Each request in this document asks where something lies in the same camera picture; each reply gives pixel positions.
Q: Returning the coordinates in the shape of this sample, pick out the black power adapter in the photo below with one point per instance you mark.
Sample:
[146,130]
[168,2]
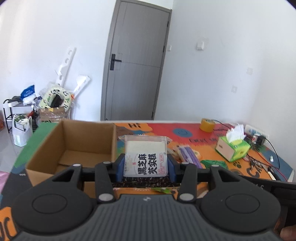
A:
[258,139]

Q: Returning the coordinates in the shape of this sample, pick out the white wall switch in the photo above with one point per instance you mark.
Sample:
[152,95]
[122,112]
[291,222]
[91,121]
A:
[200,45]

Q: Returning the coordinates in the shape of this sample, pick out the grey door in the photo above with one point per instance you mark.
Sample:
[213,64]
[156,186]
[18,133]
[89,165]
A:
[138,37]

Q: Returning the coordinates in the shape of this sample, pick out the black sesame cake packet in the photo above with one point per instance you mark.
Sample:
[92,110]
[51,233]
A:
[145,162]

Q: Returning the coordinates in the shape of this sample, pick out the long purple cracker packet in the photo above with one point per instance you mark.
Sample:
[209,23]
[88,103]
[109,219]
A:
[188,155]

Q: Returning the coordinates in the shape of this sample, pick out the yellow tape roll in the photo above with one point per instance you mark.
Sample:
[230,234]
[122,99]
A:
[207,125]

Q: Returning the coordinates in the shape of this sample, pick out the green snack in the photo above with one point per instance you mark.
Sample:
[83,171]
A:
[208,163]

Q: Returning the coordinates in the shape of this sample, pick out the brown cardboard box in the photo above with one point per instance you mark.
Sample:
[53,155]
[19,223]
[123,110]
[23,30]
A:
[54,147]

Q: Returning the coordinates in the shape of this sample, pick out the SF cardboard box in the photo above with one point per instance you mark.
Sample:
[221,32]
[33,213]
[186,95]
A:
[53,115]

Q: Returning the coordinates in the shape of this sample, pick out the white shopping bag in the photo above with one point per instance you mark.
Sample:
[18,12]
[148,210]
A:
[22,129]

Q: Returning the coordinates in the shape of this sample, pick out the colourful cartoon table mat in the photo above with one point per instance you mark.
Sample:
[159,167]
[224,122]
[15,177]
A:
[15,181]

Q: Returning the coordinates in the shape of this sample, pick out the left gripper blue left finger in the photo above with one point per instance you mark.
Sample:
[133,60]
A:
[119,167]

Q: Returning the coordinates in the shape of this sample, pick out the white perforated bracket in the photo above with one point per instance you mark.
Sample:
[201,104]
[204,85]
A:
[65,65]

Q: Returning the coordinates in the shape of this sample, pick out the small green snack packet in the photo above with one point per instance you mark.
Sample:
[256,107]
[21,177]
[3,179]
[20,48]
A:
[165,190]

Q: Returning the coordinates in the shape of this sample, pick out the black shoe rack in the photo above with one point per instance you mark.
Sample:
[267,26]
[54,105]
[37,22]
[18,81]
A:
[15,106]

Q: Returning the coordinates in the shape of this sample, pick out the green tissue box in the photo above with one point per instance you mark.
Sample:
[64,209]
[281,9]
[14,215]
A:
[232,146]

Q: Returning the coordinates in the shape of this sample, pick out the black door handle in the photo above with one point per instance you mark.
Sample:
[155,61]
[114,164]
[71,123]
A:
[113,60]

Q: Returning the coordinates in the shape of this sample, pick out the blue plastic bag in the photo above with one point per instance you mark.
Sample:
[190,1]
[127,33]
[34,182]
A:
[29,91]

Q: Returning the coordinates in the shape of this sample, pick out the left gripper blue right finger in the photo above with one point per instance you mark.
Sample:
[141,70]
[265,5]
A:
[171,167]

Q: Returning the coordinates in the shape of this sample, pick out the right human hand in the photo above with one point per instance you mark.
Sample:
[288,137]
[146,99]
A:
[288,233]

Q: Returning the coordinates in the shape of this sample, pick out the white power strip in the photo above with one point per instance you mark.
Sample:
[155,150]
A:
[250,130]

